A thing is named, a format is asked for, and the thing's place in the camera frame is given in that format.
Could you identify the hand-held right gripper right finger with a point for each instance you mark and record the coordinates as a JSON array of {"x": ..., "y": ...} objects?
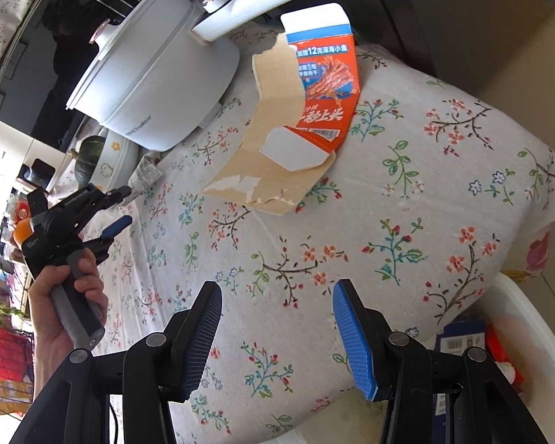
[{"x": 354, "y": 333}]

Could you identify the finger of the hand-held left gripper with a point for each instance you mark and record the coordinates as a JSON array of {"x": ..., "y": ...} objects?
[
  {"x": 118, "y": 225},
  {"x": 118, "y": 191}
]

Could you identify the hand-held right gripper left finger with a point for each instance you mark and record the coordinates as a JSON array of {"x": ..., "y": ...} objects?
[{"x": 203, "y": 333}]

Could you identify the white plastic bin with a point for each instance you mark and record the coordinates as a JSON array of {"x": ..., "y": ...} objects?
[{"x": 536, "y": 333}]

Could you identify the torn orange snack carton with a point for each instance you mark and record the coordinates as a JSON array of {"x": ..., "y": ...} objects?
[{"x": 323, "y": 92}]

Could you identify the person's left forearm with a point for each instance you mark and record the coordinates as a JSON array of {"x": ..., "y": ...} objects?
[{"x": 48, "y": 365}]

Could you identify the person's left hand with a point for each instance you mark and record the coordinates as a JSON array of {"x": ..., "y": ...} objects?
[{"x": 44, "y": 314}]

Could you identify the small white wrapper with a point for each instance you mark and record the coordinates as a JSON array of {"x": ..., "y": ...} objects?
[{"x": 145, "y": 173}]

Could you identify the white ceramic bowl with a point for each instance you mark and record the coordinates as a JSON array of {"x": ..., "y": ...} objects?
[{"x": 118, "y": 157}]

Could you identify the large orange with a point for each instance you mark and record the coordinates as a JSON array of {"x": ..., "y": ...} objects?
[{"x": 21, "y": 232}]

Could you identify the dark green squash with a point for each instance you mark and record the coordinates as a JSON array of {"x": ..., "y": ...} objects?
[{"x": 90, "y": 159}]

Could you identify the white air fryer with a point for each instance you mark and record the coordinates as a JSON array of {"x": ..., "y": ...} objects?
[{"x": 9, "y": 148}]

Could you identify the floral tablecloth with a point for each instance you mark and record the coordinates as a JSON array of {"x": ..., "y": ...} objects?
[{"x": 397, "y": 240}]

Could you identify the blue box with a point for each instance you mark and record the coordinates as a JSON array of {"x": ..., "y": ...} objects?
[{"x": 458, "y": 337}]

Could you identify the green leafy vegetables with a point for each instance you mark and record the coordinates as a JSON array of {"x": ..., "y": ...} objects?
[{"x": 0, "y": 314}]

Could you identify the white electric cooking pot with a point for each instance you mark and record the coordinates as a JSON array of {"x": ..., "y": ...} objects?
[{"x": 157, "y": 78}]

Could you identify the black microwave oven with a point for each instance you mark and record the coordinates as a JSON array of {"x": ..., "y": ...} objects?
[{"x": 41, "y": 78}]

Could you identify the red plastic bag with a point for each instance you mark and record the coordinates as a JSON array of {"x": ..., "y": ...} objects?
[{"x": 4, "y": 356}]

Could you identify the red white packet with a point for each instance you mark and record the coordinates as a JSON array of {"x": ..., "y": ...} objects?
[{"x": 497, "y": 347}]

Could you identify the floral appliance cover cloth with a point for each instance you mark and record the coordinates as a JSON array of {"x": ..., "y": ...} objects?
[{"x": 4, "y": 0}]

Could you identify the grey refrigerator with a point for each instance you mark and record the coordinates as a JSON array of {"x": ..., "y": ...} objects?
[{"x": 444, "y": 9}]

